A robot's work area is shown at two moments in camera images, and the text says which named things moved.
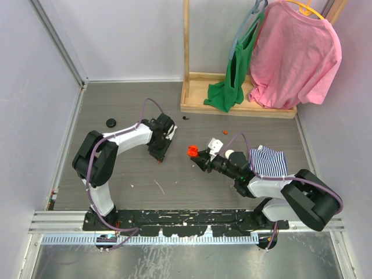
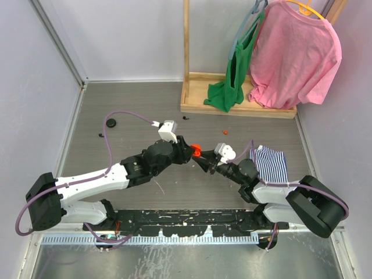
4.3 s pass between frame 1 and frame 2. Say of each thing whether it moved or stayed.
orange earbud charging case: stayed
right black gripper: stayed
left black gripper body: moved
